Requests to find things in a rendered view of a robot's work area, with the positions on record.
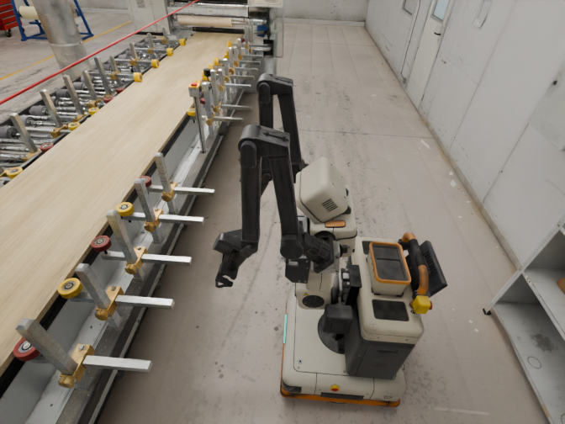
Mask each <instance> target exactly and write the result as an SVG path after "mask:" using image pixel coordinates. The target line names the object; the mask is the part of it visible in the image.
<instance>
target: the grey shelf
mask: <svg viewBox="0 0 565 424"><path fill-rule="evenodd" d="M537 250H538V251H537ZM528 261H529V262H528ZM560 278H565V214H564V215H563V217H562V218H561V219H560V220H559V221H558V222H557V223H556V224H555V225H554V227H553V228H552V229H551V230H550V232H549V233H548V234H547V235H546V236H545V238H544V239H543V240H542V241H541V243H540V244H539V245H538V246H537V247H536V249H535V250H534V251H533V252H532V253H531V255H530V256H528V258H527V259H526V260H525V261H524V262H523V263H522V265H521V266H520V267H519V268H518V269H517V271H516V272H515V273H514V274H513V276H512V277H511V278H510V279H509V281H508V282H507V283H506V284H505V285H504V287H503V288H502V289H501V290H500V291H499V292H498V293H497V294H496V295H495V296H494V298H493V299H492V300H491V301H490V303H489V304H488V305H487V306H486V307H485V308H483V313H484V314H485V315H491V312H490V309H491V308H492V307H493V308H494V311H495V313H496V314H497V316H498V318H499V320H500V322H501V323H502V325H503V326H504V329H505V330H506V331H507V333H508V335H509V337H510V340H511V343H512V345H513V348H514V350H515V353H516V355H517V358H518V359H519V361H520V364H521V366H522V368H523V369H524V371H525V374H526V376H527V378H528V380H529V381H530V383H531V386H532V388H533V390H534V391H535V393H536V396H537V398H538V400H539V401H540V403H541V406H542V408H543V410H544V411H545V414H546V416H547V419H548V421H549V422H550V424H565V294H564V293H563V292H562V290H561V289H560V288H559V286H558V285H557V281H558V279H560ZM506 286H507V287H506Z"/></svg>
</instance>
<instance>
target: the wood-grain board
mask: <svg viewBox="0 0 565 424"><path fill-rule="evenodd" d="M239 38H242V36H236V35H220V34H194V35H193V36H192V37H190V38H189V39H188V40H186V45H180V46H178V47H177V48H176V49H175V50H174V51H173V53H174V54H173V56H166V57H165V58H164V59H163V60H161V61H160V62H159V64H160V65H159V67H158V68H156V67H152V68H151V69H150V70H149V71H148V72H147V73H145V74H144V75H143V76H142V77H143V80H142V82H134V83H132V84H131V85H130V86H129V87H127V88H126V89H125V90H124V91H123V92H121V93H120V94H119V95H118V96H116V97H115V98H114V99H112V100H111V101H110V102H109V103H107V104H106V105H105V106H103V107H102V108H101V109H99V111H97V113H95V114H94V115H93V116H91V117H90V118H89V119H87V120H86V121H85V122H84V123H82V124H81V125H80V126H78V127H77V128H76V129H75V130H73V131H72V132H71V133H70V134H69V135H68V136H66V137H65V138H64V139H62V140H61V141H60V142H58V143H57V144H56V145H55V146H53V147H52V148H51V149H49V150H48V151H47V152H46V153H45V154H44V155H43V156H41V157H40V158H39V159H37V160H36V161H35V162H33V163H32V164H31V165H30V166H28V167H27V168H26V169H24V170H23V171H22V172H21V173H20V174H19V175H18V176H16V177H15V178H14V179H12V180H11V181H10V182H9V183H7V184H6V185H4V186H3V187H2V188H0V377H1V376H2V374H3V373H4V371H5V370H6V368H7V367H8V365H9V364H10V363H11V362H12V361H13V359H14V357H15V356H14V355H13V349H14V347H15V345H16V344H17V343H18V342H19V341H20V340H21V339H23V338H24V337H22V336H21V335H20V334H19V333H18V332H17V331H16V330H15V328H16V327H17V325H18V324H19V322H20V321H21V320H22V319H23V318H30V319H36V320H37V321H38V322H39V323H40V321H41V319H42V318H43V317H44V315H45V313H46V312H47V311H48V309H49V308H50V307H51V306H52V304H53V303H54V301H55V300H56V298H57V297H58V295H59V292H58V287H59V285H60V284H61V283H62V282H63V281H65V280H67V279H69V278H71V277H72V276H73V274H74V273H75V269H76V268H77V266H78V265H79V263H82V262H83V260H84V259H85V258H86V256H87V254H88V253H89V252H90V251H91V250H92V246H91V242H92V240H93V239H94V238H96V237H97V236H101V235H102V234H103V233H104V231H105V230H106V228H107V227H108V225H109V222H108V219H107V217H106V214H107V213H108V211H109V210H110V209H116V208H117V206H118V205H119V204H122V203H125V201H126V200H127V198H128V197H129V196H130V195H131V193H132V192H133V191H134V189H135V186H134V181H135V179H136V178H139V177H142V176H144V175H145V174H146V172H147V171H148V169H149V168H150V166H151V165H152V163H153V162H154V161H155V158H154V155H155V154H156V153H157V152H161V151H162V150H163V148H164V147H165V145H166V144H167V142H168V141H169V140H170V139H171V138H172V136H173V134H174V133H175V131H176V130H177V128H178V127H179V125H180V124H181V123H182V122H183V120H184V119H185V118H186V116H187V110H188V109H191V108H192V107H193V106H194V103H193V97H189V91H188V86H189V85H190V84H191V83H194V82H195V80H201V81H202V82H211V79H210V77H209V81H208V80H203V79H202V72H203V69H204V68H208V64H214V57H218V58H219V59H221V60H222V59H223V60H224V54H225V53H227V52H226V51H229V48H228V47H227V41H232V43H238V39H239Z"/></svg>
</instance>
